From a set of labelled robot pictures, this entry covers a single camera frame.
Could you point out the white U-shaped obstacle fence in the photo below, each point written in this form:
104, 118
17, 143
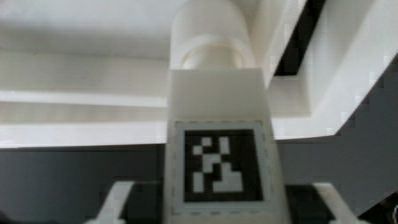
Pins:
324, 45

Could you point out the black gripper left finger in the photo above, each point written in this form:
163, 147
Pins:
116, 199

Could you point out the white square tabletop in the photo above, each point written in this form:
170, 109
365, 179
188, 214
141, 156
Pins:
84, 51

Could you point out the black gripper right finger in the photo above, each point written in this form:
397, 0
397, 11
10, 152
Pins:
317, 205

